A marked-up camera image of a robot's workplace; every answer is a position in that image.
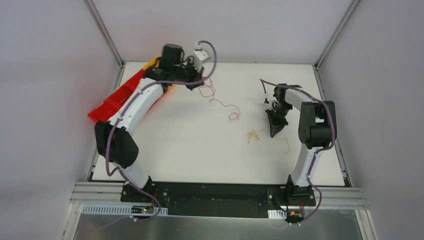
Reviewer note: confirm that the yellow plastic bin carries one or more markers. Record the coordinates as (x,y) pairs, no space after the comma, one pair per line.
(154,62)

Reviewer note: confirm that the left controller board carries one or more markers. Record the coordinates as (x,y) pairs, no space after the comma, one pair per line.
(142,210)

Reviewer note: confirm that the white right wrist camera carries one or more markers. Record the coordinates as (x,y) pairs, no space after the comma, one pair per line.
(269,98)

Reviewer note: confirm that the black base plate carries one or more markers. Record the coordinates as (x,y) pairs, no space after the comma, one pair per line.
(223,209)

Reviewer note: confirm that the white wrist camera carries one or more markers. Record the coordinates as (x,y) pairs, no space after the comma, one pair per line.
(200,56)
(269,98)

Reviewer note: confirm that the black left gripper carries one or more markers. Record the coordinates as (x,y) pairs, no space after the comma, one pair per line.
(192,75)

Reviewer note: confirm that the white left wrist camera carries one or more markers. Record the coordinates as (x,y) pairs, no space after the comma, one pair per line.
(200,56)

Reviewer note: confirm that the red plastic bin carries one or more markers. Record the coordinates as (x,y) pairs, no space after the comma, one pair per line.
(114,102)

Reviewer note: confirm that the right controller board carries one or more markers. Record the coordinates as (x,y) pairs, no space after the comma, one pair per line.
(294,217)

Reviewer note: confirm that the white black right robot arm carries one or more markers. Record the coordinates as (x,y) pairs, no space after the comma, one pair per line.
(317,132)

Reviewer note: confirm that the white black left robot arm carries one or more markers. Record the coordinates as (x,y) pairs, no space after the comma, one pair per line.
(114,135)

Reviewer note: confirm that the controller board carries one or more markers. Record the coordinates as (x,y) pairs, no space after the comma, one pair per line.
(294,217)
(142,210)

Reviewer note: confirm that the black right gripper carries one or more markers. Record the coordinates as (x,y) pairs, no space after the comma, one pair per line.
(276,117)

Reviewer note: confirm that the aluminium frame rail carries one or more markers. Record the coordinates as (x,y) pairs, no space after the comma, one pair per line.
(168,193)

